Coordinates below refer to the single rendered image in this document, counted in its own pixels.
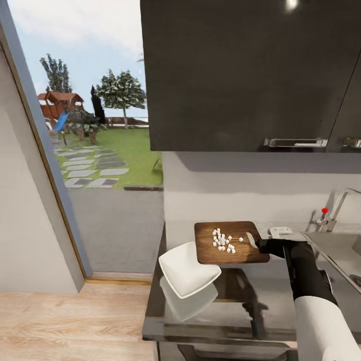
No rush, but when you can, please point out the cutting board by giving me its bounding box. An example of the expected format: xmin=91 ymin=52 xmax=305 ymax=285
xmin=194 ymin=221 xmax=270 ymax=265

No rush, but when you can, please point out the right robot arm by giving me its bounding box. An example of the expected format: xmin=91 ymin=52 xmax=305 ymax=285
xmin=255 ymin=227 xmax=361 ymax=361

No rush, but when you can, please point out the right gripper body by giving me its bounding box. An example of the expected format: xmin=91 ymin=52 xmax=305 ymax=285
xmin=258 ymin=238 xmax=284 ymax=257

